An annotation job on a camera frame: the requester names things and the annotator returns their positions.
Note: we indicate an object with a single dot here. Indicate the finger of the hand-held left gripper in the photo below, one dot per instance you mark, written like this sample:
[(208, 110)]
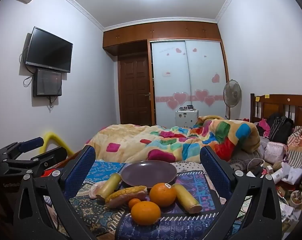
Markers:
[(51, 156), (31, 143)]

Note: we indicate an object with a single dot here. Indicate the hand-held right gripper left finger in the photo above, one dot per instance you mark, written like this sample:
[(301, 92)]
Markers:
[(80, 166)]

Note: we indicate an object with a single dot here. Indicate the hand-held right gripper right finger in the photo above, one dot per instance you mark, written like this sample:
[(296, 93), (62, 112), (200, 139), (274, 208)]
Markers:
[(214, 167)]

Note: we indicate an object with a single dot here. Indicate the pink pomelo segment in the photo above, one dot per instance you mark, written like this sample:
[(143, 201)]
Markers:
[(93, 193)]

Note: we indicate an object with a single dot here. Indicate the yellow-green banana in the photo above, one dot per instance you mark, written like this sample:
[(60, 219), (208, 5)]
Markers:
[(111, 185)]

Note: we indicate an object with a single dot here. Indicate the pomelo chunk with yellow peel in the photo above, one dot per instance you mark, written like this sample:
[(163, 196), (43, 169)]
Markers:
[(126, 196)]

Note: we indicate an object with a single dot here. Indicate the large orange with sticker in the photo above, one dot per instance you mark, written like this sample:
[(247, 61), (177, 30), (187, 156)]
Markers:
[(163, 195)]

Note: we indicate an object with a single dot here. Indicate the small mandarin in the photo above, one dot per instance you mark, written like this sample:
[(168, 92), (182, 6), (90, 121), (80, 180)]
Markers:
[(134, 203)]

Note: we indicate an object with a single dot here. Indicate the purple round plate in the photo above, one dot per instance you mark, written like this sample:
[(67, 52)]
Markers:
[(148, 173)]

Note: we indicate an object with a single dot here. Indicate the yellow curved tube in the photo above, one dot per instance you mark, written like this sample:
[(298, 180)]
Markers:
[(51, 137)]

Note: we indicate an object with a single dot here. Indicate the grey pillow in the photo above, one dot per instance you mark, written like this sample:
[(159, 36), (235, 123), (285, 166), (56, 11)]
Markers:
[(243, 160)]

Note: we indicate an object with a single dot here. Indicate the white boxy appliance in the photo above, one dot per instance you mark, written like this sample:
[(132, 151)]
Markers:
[(186, 117)]

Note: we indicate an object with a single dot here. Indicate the pink patterned pouch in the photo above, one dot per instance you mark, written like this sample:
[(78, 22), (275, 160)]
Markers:
[(274, 152)]

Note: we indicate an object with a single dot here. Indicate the white plastic bottle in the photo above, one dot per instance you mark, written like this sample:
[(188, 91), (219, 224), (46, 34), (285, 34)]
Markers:
[(277, 173)]

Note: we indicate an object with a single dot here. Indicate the pink clothing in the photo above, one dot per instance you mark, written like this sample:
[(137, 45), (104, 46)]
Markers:
[(263, 127)]

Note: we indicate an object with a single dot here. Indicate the colourful patchwork blanket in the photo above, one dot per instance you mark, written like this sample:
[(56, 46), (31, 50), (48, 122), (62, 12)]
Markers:
[(146, 140)]

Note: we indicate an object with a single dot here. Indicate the patterned blue bedspread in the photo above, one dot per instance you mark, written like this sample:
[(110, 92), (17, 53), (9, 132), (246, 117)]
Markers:
[(166, 227)]

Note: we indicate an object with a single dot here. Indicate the standing electric fan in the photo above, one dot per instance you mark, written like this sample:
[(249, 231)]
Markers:
[(232, 92)]

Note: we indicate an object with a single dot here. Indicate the black bag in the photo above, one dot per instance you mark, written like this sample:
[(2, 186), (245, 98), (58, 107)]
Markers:
[(281, 128)]

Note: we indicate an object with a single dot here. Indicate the striped fabric bag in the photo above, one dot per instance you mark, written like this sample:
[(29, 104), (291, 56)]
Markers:
[(299, 145)]

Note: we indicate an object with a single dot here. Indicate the clear cup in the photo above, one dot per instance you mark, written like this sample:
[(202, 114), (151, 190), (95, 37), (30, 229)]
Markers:
[(297, 198)]

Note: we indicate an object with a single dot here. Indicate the wooden wardrobe with glass doors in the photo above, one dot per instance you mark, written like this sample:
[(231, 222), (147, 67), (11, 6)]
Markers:
[(191, 80)]

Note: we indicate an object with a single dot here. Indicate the brown wooden door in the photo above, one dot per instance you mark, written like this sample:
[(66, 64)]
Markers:
[(134, 90)]

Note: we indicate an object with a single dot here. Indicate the wooden bed headboard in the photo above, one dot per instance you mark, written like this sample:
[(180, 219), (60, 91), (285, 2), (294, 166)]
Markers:
[(298, 110)]

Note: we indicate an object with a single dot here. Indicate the small black wall monitor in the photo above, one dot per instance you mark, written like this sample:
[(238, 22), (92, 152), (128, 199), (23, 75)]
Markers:
[(47, 82)]

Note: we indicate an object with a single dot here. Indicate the black wall television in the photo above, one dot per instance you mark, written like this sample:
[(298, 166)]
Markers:
[(49, 48)]

